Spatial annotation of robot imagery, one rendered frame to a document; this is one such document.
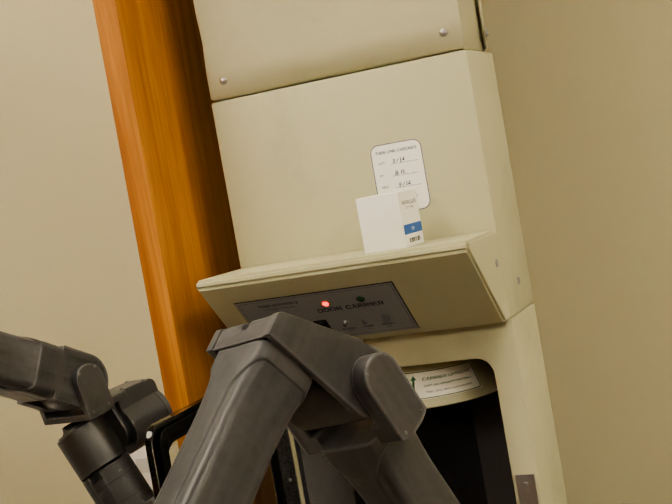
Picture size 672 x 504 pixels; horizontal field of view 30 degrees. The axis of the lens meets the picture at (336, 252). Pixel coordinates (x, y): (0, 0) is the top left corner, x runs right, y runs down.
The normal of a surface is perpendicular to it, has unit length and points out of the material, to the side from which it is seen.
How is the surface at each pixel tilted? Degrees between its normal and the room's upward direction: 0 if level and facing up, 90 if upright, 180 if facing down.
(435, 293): 135
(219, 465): 80
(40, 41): 90
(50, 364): 84
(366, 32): 90
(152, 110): 90
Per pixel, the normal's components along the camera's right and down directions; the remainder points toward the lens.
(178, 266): 0.91, -0.14
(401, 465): 0.73, -0.07
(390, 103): -0.37, 0.11
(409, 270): -0.14, 0.78
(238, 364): -0.65, -0.62
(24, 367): 0.58, -0.17
